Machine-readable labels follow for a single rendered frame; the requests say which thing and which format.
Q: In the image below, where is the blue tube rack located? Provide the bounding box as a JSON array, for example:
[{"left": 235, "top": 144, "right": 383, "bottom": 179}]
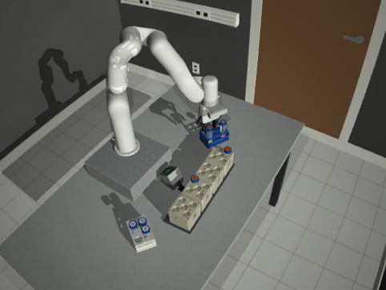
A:
[{"left": 199, "top": 123, "right": 229, "bottom": 149}]

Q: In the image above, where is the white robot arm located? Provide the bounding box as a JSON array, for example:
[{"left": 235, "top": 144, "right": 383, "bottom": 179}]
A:
[{"left": 106, "top": 26, "right": 227, "bottom": 156}]

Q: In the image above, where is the beige bucket adapter with holes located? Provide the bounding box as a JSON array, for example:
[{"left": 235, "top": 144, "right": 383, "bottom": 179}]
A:
[{"left": 207, "top": 145, "right": 234, "bottom": 177}]

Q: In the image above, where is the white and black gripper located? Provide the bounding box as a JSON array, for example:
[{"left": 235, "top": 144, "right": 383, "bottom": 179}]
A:
[{"left": 196, "top": 103, "right": 222, "bottom": 134}]

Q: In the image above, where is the white tube rack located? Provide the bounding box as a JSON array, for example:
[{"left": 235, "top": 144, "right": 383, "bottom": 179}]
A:
[{"left": 127, "top": 215, "right": 157, "bottom": 253}]

